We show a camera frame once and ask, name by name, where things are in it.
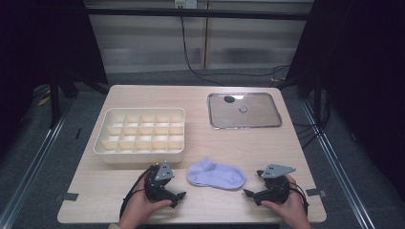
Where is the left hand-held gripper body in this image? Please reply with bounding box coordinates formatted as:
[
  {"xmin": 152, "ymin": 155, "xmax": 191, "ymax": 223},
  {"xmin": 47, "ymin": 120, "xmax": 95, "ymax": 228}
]
[{"xmin": 144, "ymin": 161, "xmax": 176, "ymax": 203}]

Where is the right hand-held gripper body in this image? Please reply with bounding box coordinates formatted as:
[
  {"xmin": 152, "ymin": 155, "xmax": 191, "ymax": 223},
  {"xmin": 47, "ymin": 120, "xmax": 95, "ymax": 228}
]
[{"xmin": 259, "ymin": 163, "xmax": 296, "ymax": 204}]

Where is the lavender ankle sock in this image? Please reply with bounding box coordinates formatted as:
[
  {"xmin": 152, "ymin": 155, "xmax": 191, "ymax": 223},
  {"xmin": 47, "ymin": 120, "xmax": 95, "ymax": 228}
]
[{"xmin": 186, "ymin": 156, "xmax": 246, "ymax": 191}]

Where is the person's right hand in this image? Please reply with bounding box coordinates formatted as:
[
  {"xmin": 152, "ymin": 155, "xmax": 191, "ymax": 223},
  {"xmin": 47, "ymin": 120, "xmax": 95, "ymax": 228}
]
[{"xmin": 261, "ymin": 175, "xmax": 313, "ymax": 229}]

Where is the person's left hand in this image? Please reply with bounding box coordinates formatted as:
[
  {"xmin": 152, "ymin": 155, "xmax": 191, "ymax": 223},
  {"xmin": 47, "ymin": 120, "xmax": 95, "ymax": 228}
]
[{"xmin": 118, "ymin": 187, "xmax": 173, "ymax": 229}]

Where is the cream divided storage box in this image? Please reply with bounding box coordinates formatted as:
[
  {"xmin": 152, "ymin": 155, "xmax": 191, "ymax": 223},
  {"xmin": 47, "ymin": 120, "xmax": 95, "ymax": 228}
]
[{"xmin": 93, "ymin": 107, "xmax": 186, "ymax": 165}]

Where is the grey tape strip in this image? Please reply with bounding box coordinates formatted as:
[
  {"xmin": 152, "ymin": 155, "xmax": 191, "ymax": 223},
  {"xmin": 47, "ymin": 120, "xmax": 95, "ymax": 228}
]
[
  {"xmin": 305, "ymin": 188, "xmax": 328, "ymax": 198},
  {"xmin": 55, "ymin": 192, "xmax": 79, "ymax": 202}
]

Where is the shiny rectangular metal tray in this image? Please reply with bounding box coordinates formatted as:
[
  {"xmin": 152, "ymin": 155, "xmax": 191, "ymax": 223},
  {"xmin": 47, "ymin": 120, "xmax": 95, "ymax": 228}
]
[{"xmin": 206, "ymin": 92, "xmax": 284, "ymax": 131}]

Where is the black metal stand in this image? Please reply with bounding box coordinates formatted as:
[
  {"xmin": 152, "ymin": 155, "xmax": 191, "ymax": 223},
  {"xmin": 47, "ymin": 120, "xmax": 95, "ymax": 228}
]
[{"xmin": 49, "ymin": 73, "xmax": 62, "ymax": 129}]

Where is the small yellow object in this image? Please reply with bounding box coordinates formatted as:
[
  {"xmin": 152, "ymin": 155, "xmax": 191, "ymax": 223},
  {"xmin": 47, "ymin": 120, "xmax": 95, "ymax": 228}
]
[{"xmin": 37, "ymin": 94, "xmax": 52, "ymax": 108}]

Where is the black curtain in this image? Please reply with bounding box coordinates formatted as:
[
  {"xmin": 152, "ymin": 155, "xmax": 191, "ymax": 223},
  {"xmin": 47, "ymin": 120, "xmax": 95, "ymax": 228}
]
[
  {"xmin": 0, "ymin": 0, "xmax": 108, "ymax": 154},
  {"xmin": 286, "ymin": 0, "xmax": 405, "ymax": 192}
]

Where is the black horizontal bar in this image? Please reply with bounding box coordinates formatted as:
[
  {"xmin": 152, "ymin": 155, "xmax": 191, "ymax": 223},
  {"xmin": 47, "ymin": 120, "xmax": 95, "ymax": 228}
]
[{"xmin": 85, "ymin": 8, "xmax": 314, "ymax": 22}]

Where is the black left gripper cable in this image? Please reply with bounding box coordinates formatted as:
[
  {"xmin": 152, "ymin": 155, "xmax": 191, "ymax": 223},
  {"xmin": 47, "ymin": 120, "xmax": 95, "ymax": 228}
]
[{"xmin": 118, "ymin": 165, "xmax": 155, "ymax": 220}]

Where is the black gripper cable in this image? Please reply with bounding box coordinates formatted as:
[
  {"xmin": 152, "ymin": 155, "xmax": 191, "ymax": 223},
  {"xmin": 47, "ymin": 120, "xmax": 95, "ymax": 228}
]
[
  {"xmin": 288, "ymin": 180, "xmax": 309, "ymax": 218},
  {"xmin": 118, "ymin": 165, "xmax": 155, "ymax": 220}
]

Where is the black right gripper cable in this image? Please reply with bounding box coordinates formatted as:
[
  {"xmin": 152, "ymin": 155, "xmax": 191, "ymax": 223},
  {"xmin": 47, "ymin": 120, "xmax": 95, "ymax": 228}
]
[{"xmin": 288, "ymin": 180, "xmax": 309, "ymax": 218}]

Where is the metal floor rail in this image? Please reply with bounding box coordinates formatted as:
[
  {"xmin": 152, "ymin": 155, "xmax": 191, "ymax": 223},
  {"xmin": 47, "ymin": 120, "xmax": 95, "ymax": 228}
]
[
  {"xmin": 0, "ymin": 98, "xmax": 75, "ymax": 229},
  {"xmin": 300, "ymin": 101, "xmax": 376, "ymax": 229}
]

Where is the bundle of black cables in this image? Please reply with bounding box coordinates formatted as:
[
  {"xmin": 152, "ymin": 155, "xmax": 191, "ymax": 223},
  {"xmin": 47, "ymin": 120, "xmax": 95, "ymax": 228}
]
[{"xmin": 292, "ymin": 89, "xmax": 330, "ymax": 151}]

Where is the black floor cable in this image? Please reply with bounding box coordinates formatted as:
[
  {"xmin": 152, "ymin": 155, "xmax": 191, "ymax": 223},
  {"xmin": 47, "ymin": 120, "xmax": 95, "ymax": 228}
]
[{"xmin": 190, "ymin": 65, "xmax": 290, "ymax": 80}]

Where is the black hanging power cable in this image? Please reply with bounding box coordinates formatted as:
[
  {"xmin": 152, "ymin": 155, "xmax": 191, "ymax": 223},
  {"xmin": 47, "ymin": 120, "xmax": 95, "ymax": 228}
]
[{"xmin": 180, "ymin": 15, "xmax": 227, "ymax": 87}]

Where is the white wall socket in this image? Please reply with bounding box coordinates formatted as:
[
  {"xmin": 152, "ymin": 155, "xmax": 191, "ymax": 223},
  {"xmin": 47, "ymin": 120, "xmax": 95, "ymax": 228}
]
[{"xmin": 174, "ymin": 0, "xmax": 199, "ymax": 10}]

